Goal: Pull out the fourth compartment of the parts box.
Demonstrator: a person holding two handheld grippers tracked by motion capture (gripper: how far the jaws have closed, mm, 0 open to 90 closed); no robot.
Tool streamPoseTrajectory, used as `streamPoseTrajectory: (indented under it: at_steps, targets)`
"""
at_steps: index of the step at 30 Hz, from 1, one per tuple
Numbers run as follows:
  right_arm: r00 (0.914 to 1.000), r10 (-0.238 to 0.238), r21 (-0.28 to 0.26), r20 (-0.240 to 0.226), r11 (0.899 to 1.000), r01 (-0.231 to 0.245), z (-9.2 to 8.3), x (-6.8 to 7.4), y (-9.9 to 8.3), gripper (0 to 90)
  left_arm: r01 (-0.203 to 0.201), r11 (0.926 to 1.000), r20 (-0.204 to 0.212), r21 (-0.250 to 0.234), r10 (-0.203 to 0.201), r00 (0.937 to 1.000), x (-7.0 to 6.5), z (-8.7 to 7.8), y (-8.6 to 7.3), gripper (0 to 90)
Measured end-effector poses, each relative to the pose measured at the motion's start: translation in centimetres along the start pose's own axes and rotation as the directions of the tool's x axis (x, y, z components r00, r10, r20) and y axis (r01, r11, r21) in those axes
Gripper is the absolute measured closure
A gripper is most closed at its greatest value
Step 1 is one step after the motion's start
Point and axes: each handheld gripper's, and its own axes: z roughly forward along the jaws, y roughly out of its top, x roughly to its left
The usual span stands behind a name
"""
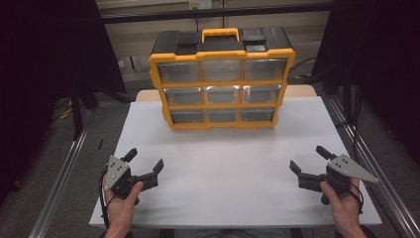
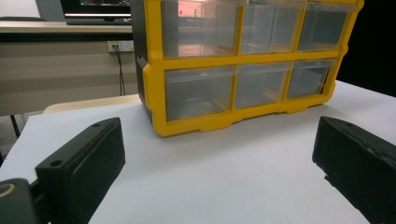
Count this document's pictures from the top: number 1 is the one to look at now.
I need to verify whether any black horizontal bar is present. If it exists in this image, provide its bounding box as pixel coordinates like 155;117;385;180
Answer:
99;2;334;25

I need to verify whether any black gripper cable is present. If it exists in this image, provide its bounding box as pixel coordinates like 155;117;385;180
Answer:
349;181;365;216
98;170;117;230

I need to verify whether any black floor cable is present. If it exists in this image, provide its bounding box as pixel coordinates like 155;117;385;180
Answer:
287;56;319;82

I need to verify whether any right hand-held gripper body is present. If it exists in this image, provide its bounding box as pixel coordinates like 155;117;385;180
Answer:
321;154;380;206

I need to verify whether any white wall outlet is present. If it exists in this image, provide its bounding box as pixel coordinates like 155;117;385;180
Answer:
188;0;213;10

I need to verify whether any yellow black organizer cabinet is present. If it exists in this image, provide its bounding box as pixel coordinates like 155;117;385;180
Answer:
148;27;297;131

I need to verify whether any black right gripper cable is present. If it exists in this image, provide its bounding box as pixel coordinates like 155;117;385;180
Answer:
349;181;365;216

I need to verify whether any black curtain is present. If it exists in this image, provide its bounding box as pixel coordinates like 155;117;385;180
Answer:
0;0;127;202
310;0;420;165

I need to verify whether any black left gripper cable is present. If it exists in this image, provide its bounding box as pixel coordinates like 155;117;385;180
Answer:
98;170;117;230

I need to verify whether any black metal stand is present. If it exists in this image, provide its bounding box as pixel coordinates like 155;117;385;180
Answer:
69;77;100;141

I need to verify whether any yellow floor cable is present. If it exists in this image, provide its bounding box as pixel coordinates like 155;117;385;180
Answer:
58;100;74;121

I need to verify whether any person's right hand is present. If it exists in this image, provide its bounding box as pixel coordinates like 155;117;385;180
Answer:
319;178;364;231

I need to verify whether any set of clear plastic drawers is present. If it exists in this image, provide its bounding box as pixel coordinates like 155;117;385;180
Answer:
157;59;287;124

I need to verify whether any aluminium frame rail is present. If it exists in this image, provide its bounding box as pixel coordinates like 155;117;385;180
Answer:
27;127;91;238
325;94;420;238

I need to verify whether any person's left hand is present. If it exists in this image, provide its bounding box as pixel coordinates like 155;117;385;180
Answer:
102;180;145;230

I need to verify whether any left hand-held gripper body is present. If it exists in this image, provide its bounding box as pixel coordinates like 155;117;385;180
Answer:
104;155;141;206

